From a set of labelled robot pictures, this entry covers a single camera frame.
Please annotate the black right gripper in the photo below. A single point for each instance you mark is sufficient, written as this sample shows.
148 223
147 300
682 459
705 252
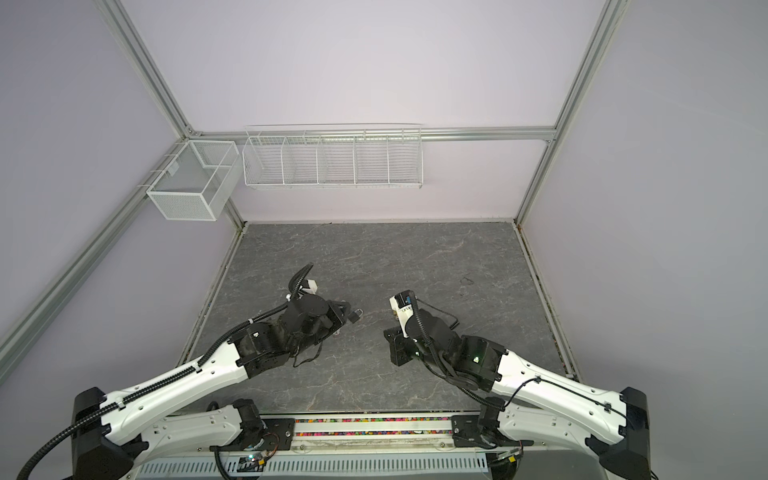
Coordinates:
399 343

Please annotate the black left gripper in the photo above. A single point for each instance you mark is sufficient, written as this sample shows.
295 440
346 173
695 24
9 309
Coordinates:
337 315

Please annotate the black padlock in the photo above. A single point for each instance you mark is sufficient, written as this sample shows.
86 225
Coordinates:
356 315

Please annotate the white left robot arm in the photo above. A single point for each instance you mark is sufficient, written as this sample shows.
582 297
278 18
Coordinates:
109 434

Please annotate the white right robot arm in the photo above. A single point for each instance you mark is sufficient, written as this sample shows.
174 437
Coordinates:
522 401

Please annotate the white mesh box basket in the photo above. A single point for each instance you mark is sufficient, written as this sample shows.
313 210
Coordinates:
198 181

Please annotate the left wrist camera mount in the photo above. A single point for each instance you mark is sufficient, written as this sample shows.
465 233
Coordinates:
308 286

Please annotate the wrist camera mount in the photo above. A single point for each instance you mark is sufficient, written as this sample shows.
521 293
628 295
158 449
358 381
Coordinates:
308 286
402 307

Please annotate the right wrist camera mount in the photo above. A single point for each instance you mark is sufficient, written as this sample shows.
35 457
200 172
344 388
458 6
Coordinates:
402 307

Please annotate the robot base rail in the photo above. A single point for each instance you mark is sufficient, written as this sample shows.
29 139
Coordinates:
381 444

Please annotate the white wire shelf basket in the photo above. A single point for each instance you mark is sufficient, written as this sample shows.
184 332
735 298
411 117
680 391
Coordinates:
333 156

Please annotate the aluminium enclosure frame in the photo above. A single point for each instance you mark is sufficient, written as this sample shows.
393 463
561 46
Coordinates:
81 132

